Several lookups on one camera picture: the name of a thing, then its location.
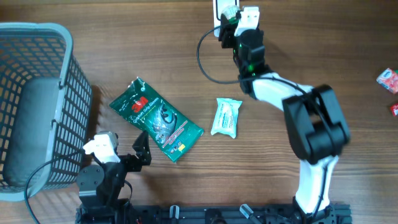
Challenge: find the green 3M gloves packet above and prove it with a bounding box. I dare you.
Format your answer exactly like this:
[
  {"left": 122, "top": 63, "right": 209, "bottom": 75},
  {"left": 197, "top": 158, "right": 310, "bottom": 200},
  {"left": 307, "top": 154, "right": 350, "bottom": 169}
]
[{"left": 109, "top": 77, "right": 204, "bottom": 162}]

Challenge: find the teal snack packet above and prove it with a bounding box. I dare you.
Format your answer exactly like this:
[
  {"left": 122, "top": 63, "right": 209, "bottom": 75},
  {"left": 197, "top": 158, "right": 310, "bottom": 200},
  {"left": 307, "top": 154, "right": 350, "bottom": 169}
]
[{"left": 211, "top": 98, "right": 243, "bottom": 139}]

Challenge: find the red white small packet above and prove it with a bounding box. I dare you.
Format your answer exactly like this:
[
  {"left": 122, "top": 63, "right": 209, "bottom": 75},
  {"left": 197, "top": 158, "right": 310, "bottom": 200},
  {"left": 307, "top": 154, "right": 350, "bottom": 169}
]
[{"left": 376, "top": 68, "right": 397, "bottom": 94}]

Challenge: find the red stick sachet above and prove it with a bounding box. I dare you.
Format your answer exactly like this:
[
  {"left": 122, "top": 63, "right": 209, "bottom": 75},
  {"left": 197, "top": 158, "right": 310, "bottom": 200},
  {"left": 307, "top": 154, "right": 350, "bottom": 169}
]
[{"left": 390, "top": 103, "right": 398, "bottom": 116}]

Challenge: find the green lid jar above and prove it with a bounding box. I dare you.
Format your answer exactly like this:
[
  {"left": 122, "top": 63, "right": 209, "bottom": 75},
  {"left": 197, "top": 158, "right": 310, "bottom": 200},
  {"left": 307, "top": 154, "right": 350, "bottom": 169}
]
[{"left": 220, "top": 5, "right": 240, "bottom": 26}]

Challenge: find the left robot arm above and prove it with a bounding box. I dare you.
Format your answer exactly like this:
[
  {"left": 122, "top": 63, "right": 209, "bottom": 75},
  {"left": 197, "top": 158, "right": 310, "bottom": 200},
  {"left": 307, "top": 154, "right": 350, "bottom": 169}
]
[{"left": 75, "top": 131, "right": 152, "bottom": 223}]

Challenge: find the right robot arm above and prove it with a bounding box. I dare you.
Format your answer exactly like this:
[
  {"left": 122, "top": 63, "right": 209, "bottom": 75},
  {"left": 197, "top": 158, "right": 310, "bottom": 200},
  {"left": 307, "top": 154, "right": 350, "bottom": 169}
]
[{"left": 217, "top": 21, "right": 351, "bottom": 221}]

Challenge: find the white barcode scanner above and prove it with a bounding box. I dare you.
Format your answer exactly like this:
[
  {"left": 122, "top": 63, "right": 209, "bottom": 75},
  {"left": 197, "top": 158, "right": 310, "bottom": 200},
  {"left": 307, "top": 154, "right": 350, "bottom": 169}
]
[{"left": 213, "top": 0, "right": 240, "bottom": 27}]

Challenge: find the grey plastic mesh basket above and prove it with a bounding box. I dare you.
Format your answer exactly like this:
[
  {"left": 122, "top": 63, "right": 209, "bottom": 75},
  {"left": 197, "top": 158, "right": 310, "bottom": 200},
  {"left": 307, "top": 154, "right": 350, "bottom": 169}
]
[{"left": 1, "top": 22, "right": 93, "bottom": 202}]

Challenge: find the black right camera cable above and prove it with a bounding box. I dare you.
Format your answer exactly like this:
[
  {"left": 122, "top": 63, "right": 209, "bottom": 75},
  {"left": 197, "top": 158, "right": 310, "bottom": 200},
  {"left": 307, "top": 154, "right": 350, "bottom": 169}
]
[{"left": 196, "top": 25, "right": 335, "bottom": 218}]

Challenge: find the black camera cable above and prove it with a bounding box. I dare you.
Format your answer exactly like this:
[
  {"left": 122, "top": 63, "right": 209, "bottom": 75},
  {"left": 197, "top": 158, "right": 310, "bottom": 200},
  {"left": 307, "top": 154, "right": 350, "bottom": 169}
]
[
  {"left": 24, "top": 149, "right": 86, "bottom": 224},
  {"left": 196, "top": 25, "right": 335, "bottom": 218}
]

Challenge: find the black left camera cable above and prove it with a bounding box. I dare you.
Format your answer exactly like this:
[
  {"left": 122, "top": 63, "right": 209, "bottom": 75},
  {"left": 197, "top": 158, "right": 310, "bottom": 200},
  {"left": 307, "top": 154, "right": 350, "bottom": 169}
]
[{"left": 24, "top": 149, "right": 86, "bottom": 224}]

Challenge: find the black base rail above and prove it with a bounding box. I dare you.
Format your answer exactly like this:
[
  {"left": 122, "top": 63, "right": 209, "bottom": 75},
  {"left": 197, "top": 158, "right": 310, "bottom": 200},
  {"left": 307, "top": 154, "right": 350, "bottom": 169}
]
[{"left": 75, "top": 204, "right": 353, "bottom": 224}]

